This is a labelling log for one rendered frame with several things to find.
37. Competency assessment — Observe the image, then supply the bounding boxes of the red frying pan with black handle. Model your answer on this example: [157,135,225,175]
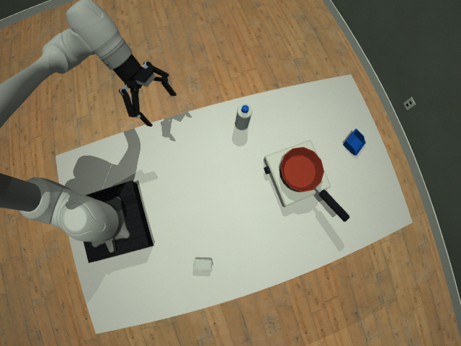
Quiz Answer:
[280,147,348,219]

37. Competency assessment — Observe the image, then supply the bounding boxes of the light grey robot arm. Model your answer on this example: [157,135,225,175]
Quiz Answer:
[0,0,155,252]

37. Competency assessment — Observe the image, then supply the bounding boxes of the grey bottle with blue cap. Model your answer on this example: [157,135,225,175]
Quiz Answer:
[235,105,252,130]

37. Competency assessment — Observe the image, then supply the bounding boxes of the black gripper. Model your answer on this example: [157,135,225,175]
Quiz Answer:
[113,54,176,127]

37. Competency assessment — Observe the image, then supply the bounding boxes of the blue plastic stacking bin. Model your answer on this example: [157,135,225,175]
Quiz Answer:
[343,129,366,155]

